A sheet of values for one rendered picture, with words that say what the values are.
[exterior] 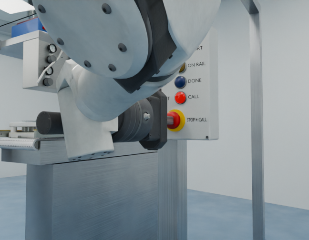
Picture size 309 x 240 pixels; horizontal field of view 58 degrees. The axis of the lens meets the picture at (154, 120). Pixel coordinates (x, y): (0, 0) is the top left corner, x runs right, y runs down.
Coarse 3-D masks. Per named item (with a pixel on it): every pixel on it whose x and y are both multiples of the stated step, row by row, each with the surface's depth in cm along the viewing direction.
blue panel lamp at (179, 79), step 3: (177, 78) 64; (180, 78) 63; (183, 78) 63; (177, 81) 64; (180, 81) 63; (183, 81) 63; (177, 84) 64; (180, 84) 63; (183, 84) 63; (177, 87) 64; (180, 87) 63
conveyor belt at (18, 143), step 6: (6, 138) 127; (12, 138) 125; (18, 138) 123; (24, 138) 123; (30, 138) 123; (36, 138) 123; (48, 138) 123; (54, 138) 123; (60, 138) 126; (0, 144) 126; (6, 144) 123; (12, 144) 121; (18, 144) 119; (24, 144) 116; (30, 144) 114
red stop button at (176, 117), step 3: (171, 111) 63; (168, 114) 63; (171, 114) 63; (174, 114) 62; (177, 114) 62; (174, 117) 62; (177, 117) 62; (174, 120) 62; (177, 120) 62; (174, 123) 62; (177, 123) 62; (168, 126) 63; (171, 126) 63; (174, 126) 62; (177, 126) 62
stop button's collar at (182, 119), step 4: (176, 112) 64; (180, 112) 64; (180, 116) 63; (184, 116) 63; (180, 120) 63; (184, 120) 63; (192, 120) 62; (196, 120) 62; (180, 124) 63; (184, 124) 63; (168, 128) 65; (176, 128) 64; (180, 128) 63
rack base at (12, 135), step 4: (12, 132) 129; (16, 132) 128; (20, 132) 126; (24, 132) 124; (28, 132) 123; (32, 132) 121; (12, 136) 129; (16, 136) 127; (20, 136) 128; (24, 136) 127; (28, 136) 125; (32, 136) 121
